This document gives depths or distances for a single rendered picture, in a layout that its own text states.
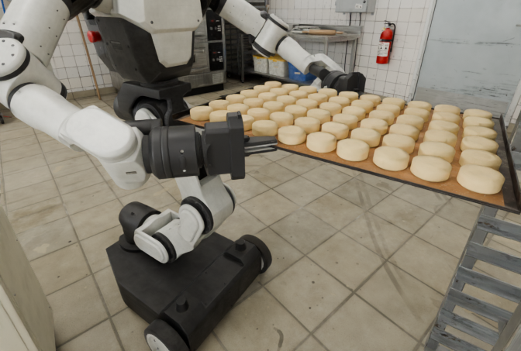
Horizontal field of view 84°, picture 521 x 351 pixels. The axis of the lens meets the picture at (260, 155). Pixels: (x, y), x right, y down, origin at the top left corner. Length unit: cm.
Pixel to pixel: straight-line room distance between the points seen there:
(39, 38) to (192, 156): 39
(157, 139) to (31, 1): 40
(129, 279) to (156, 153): 100
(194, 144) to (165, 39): 47
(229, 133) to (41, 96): 32
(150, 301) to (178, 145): 93
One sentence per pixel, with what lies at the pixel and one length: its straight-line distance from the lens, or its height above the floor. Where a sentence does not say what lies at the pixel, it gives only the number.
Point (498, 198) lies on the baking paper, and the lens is 48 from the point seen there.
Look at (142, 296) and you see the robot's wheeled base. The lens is 135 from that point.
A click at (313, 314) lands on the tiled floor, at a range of 145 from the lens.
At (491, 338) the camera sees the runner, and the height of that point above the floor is 32.
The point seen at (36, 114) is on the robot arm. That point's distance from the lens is 60.
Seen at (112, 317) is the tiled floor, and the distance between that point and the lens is 156.
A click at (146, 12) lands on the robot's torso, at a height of 117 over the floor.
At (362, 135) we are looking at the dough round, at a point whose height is 98.
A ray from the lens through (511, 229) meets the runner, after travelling 96.
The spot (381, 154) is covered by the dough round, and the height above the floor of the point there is 98.
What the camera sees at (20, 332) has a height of 38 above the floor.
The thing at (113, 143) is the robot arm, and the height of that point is 100.
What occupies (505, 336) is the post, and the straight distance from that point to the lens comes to 55.
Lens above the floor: 117
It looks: 26 degrees down
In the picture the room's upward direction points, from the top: straight up
